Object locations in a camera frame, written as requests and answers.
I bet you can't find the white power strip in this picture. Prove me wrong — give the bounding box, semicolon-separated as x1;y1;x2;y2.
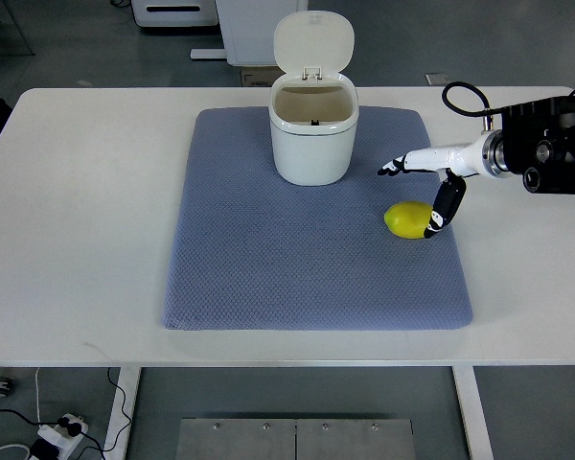
30;413;88;460

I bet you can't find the white cable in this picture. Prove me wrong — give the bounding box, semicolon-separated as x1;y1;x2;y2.
0;367;44;460

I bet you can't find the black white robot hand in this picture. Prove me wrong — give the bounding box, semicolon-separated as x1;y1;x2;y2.
378;144;485;239

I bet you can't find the white table left leg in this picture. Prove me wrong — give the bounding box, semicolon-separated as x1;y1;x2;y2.
103;367;142;460

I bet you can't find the white table leg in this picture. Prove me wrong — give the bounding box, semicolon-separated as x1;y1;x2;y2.
452;365;494;460
103;367;142;460

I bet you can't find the metal floor plate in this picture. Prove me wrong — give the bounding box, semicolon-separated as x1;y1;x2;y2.
176;418;416;459

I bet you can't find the white table right leg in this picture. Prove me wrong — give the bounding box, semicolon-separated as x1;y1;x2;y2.
452;365;494;460

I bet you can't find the blue quilted mat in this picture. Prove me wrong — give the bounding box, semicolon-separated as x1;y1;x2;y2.
163;106;473;331

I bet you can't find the white cabinet base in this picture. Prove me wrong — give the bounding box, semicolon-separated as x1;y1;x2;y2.
190;0;309;67

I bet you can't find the cardboard box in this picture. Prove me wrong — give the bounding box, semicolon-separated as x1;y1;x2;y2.
240;66;284;87

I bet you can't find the yellow lemon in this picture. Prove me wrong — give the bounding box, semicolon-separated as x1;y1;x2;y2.
383;201;432;240

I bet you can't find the white trash bin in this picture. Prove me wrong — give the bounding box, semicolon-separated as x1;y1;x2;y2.
268;11;359;186

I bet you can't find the white appliance with slot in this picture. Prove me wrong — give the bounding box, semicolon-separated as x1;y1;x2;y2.
130;0;219;28

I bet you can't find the black power cable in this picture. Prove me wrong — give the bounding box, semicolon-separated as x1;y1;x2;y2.
0;367;133;460

